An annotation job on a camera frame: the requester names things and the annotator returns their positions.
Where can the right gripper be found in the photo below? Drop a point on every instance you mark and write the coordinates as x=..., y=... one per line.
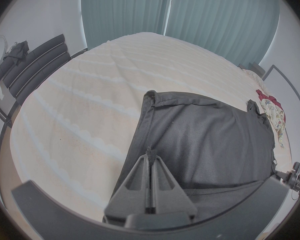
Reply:
x=286, y=177

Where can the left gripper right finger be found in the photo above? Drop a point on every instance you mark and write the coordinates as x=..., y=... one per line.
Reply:
x=177, y=204

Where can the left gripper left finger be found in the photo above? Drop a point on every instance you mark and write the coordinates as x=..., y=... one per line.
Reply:
x=122, y=204

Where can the black T-shirt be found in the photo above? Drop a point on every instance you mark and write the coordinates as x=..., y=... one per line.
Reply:
x=202, y=139

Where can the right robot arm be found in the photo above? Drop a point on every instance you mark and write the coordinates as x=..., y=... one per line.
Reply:
x=298, y=184

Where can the white printed pyjama top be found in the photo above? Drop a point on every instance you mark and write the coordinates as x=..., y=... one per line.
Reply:
x=275, y=116

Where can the dark red garment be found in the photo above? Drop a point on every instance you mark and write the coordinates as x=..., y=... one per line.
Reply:
x=275, y=101

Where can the pale pink pillow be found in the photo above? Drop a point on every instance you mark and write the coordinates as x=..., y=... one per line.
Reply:
x=252, y=74

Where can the bed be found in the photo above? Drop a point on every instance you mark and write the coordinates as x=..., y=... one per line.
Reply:
x=77, y=104

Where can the grey bedside table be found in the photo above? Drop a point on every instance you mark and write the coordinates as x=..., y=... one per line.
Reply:
x=252, y=69

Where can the blue-green curtain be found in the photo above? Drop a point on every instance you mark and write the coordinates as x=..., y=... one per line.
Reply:
x=115, y=9
x=215, y=21

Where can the dark grey garment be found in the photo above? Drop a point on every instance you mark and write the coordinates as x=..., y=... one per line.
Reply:
x=18, y=50

